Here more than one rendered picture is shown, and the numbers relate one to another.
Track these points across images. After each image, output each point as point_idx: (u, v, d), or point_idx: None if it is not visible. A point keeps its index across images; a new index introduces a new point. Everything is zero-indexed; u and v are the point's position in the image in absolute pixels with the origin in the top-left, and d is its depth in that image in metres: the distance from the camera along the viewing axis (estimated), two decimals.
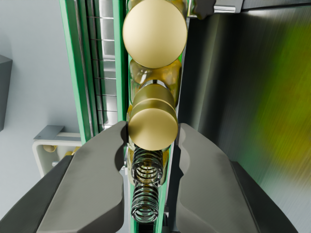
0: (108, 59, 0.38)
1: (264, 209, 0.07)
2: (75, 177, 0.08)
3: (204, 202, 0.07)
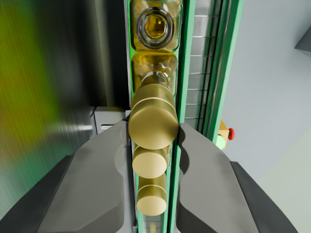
0: (195, 74, 0.42)
1: (264, 209, 0.07)
2: (75, 177, 0.08)
3: (204, 202, 0.07)
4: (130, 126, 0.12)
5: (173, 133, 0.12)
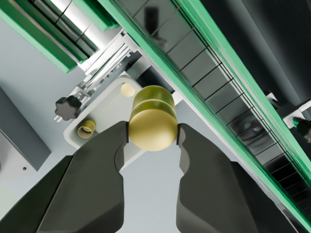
0: None
1: (264, 209, 0.07)
2: (75, 177, 0.08)
3: (204, 202, 0.07)
4: None
5: None
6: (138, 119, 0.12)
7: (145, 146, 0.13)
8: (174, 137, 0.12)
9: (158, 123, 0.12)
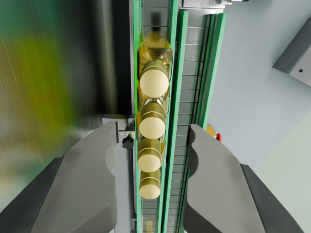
0: (187, 89, 0.51)
1: (274, 214, 0.07)
2: (66, 179, 0.08)
3: (211, 204, 0.07)
4: (140, 126, 0.24)
5: (163, 130, 0.24)
6: (146, 76, 0.21)
7: (149, 94, 0.22)
8: (166, 87, 0.21)
9: (157, 78, 0.21)
